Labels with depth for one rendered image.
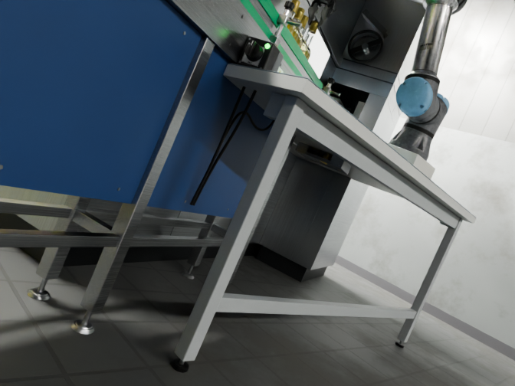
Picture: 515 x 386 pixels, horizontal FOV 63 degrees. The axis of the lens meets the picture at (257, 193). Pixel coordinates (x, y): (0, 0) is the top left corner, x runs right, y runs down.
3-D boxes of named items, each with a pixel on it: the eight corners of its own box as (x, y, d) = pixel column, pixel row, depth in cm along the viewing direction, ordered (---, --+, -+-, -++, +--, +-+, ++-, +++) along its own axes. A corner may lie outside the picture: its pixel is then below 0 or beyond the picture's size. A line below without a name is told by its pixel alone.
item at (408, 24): (349, 112, 330) (395, 7, 327) (394, 128, 316) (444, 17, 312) (330, 80, 266) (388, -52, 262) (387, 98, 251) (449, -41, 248)
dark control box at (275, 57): (247, 76, 117) (259, 48, 116) (271, 84, 114) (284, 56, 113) (235, 64, 109) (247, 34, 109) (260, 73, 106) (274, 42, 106)
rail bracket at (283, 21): (270, 47, 125) (288, 5, 125) (292, 53, 122) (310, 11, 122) (266, 40, 122) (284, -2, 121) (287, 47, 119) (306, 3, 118)
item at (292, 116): (405, 348, 212) (464, 219, 209) (177, 374, 100) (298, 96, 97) (388, 338, 218) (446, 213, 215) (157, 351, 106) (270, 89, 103)
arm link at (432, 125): (437, 139, 157) (455, 106, 155) (429, 129, 146) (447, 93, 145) (408, 129, 164) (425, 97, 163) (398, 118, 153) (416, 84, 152)
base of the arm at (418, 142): (431, 165, 158) (443, 142, 157) (418, 155, 146) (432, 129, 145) (395, 152, 167) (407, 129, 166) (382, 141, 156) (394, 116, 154)
